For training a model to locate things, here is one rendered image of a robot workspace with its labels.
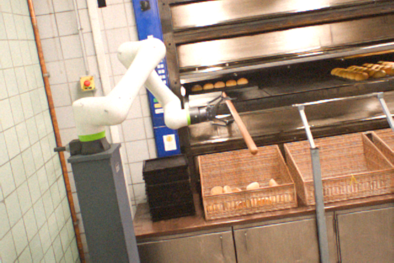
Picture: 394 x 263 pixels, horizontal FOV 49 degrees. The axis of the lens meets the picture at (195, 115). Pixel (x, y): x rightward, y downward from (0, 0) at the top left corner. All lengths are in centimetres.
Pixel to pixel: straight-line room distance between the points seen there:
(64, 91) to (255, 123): 132
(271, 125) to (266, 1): 83
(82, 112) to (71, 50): 109
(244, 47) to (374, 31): 88
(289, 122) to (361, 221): 79
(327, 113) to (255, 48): 67
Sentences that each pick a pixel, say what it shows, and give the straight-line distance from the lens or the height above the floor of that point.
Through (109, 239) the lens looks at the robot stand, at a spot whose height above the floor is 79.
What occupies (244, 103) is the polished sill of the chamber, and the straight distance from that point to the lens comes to 300.
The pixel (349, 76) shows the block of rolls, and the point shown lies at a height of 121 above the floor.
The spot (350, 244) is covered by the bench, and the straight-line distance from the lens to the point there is 285.
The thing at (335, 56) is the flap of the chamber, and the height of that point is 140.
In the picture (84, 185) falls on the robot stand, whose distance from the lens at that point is 208.
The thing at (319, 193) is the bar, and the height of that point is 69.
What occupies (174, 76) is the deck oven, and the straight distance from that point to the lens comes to 296.
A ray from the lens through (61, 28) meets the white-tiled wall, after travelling 306.
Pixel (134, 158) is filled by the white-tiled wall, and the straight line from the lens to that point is 307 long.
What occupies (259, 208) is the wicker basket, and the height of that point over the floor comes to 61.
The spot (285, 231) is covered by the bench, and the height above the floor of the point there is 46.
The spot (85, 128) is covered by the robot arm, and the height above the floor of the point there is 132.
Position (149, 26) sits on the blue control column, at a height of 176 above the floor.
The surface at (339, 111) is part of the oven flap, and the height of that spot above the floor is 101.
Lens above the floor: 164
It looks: 10 degrees down
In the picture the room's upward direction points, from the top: 8 degrees counter-clockwise
